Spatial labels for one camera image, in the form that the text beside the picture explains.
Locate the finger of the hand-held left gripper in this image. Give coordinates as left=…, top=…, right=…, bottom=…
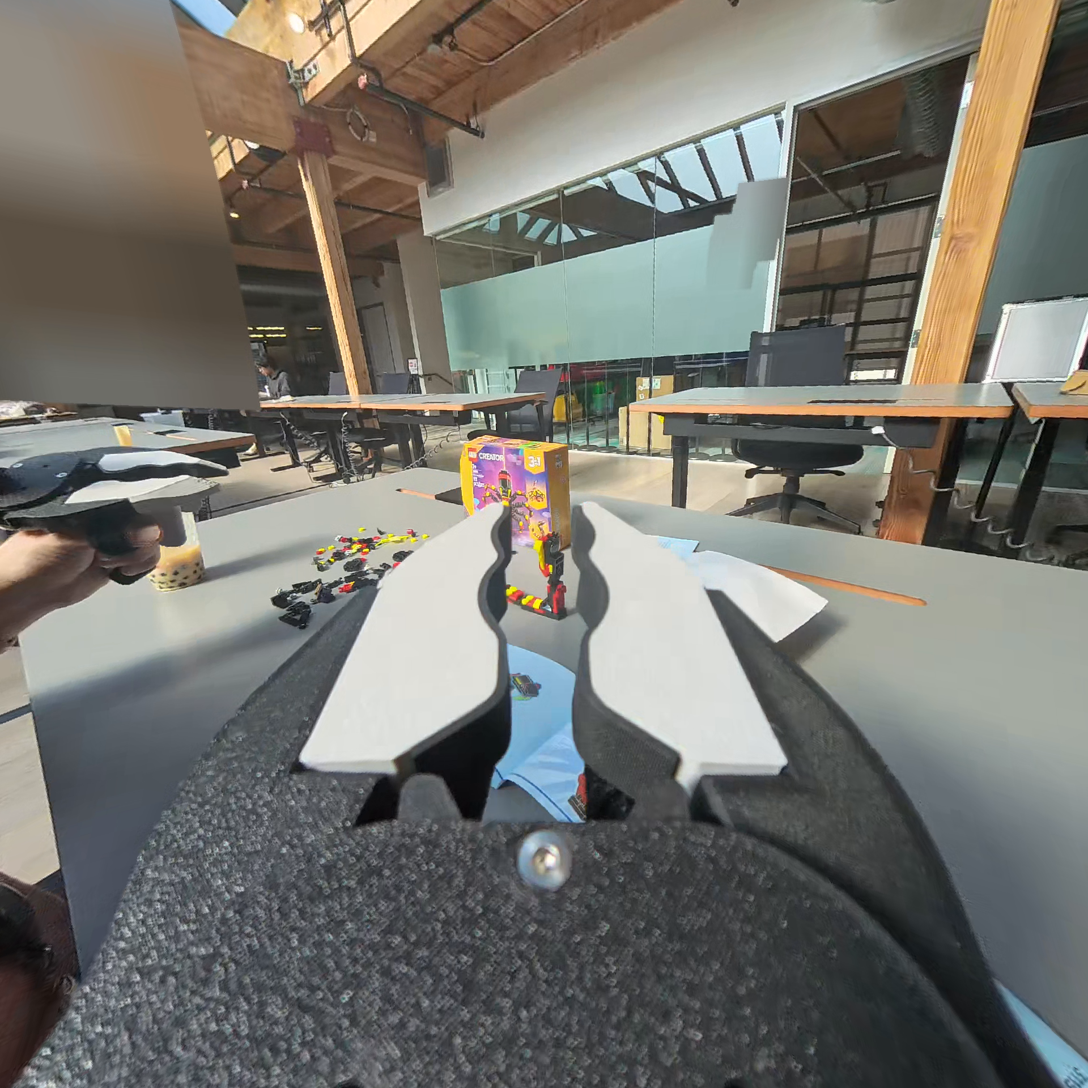
left=65, top=476, right=224, bottom=511
left=93, top=449, right=231, bottom=481

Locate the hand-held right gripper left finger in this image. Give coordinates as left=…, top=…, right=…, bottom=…
left=296, top=501, right=513, bottom=777

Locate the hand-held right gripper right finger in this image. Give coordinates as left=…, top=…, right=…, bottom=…
left=569, top=500, right=792, bottom=793

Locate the black red toy snake head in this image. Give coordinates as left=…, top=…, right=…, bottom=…
left=568, top=765, right=634, bottom=822

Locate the red yellow toy snake body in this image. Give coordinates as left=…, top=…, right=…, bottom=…
left=505, top=529, right=572, bottom=622

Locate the wooden edged office desk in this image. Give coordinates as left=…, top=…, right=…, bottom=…
left=1011, top=381, right=1088, bottom=545
left=629, top=382, right=1017, bottom=511
left=0, top=416, right=256, bottom=469
left=259, top=393, right=547, bottom=477

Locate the person's left hand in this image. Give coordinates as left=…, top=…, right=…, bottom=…
left=0, top=522, right=164, bottom=651

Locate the bubble tea cup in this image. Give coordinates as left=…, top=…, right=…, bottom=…
left=148, top=508, right=207, bottom=593

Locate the torn white paper bag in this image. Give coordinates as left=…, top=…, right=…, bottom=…
left=680, top=548, right=830, bottom=644

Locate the pile of loose toy bricks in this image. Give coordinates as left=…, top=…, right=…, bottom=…
left=270, top=525, right=431, bottom=630

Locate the purple yellow toy brick box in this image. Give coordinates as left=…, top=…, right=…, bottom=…
left=461, top=435, right=572, bottom=549

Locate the cardboard box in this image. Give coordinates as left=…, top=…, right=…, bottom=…
left=619, top=378, right=677, bottom=452

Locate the black office chair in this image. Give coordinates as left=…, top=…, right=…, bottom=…
left=731, top=327, right=868, bottom=535
left=501, top=369, right=564, bottom=443

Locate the frosted glass partition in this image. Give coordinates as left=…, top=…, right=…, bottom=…
left=435, top=110, right=787, bottom=394

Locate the white framed board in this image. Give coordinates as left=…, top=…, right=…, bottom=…
left=984, top=297, right=1088, bottom=384

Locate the blue booklet with scorpion cover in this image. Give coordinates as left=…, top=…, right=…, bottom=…
left=990, top=981, right=1088, bottom=1088

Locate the wooden post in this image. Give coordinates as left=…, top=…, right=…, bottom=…
left=293, top=119, right=377, bottom=396
left=878, top=0, right=1064, bottom=545

